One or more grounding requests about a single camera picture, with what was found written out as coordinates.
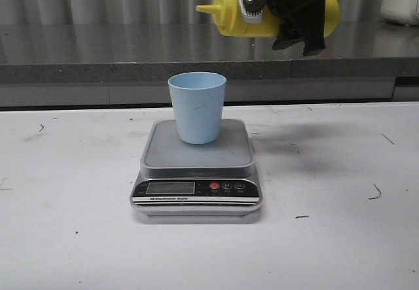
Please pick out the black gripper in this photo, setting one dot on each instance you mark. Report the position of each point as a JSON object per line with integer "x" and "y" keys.
{"x": 305, "y": 25}

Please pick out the yellow squeeze bottle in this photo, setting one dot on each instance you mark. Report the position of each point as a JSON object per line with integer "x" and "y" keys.
{"x": 227, "y": 16}

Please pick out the light blue plastic cup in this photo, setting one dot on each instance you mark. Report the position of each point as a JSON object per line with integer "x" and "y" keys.
{"x": 197, "y": 99}

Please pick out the silver electronic kitchen scale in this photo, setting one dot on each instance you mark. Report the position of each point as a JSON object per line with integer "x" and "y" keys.
{"x": 181, "y": 179}

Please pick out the white appliance on counter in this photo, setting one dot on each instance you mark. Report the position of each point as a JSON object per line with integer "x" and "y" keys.
{"x": 404, "y": 12}

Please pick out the grey stone counter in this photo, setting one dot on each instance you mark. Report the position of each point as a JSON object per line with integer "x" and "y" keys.
{"x": 75, "y": 66}

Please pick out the white pleated curtain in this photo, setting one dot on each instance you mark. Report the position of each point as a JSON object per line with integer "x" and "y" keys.
{"x": 84, "y": 12}

